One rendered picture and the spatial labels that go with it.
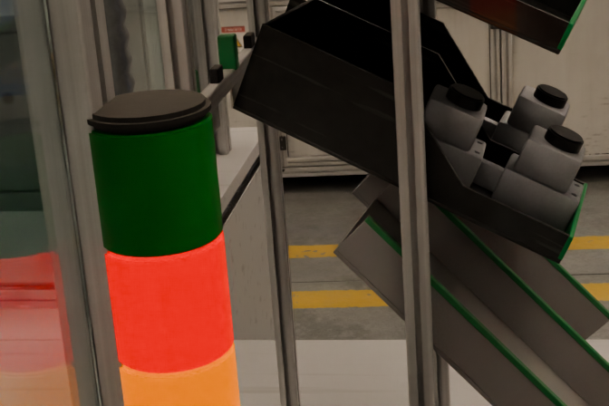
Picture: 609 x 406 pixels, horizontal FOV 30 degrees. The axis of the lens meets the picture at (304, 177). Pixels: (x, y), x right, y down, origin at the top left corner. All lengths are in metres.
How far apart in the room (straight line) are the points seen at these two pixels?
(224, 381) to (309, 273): 3.55
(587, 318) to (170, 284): 0.80
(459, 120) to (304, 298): 2.94
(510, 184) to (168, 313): 0.51
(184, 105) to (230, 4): 4.27
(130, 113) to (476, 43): 4.29
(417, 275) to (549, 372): 0.22
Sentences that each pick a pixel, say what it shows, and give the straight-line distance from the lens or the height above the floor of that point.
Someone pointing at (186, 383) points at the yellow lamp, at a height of 1.31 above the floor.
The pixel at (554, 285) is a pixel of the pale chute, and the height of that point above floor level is 1.05.
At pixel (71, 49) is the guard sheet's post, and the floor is 1.44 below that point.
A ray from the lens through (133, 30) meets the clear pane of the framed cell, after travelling 2.04.
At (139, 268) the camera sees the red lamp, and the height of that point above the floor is 1.36.
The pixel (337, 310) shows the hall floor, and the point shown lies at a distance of 3.71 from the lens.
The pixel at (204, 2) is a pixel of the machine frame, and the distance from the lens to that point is 2.35.
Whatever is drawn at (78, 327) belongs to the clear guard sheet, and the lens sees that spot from 0.46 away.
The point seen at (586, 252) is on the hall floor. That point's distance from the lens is 4.14.
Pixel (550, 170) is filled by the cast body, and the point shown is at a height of 1.24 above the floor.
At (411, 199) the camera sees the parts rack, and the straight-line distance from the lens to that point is 0.85.
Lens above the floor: 1.52
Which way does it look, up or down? 17 degrees down
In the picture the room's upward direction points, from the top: 4 degrees counter-clockwise
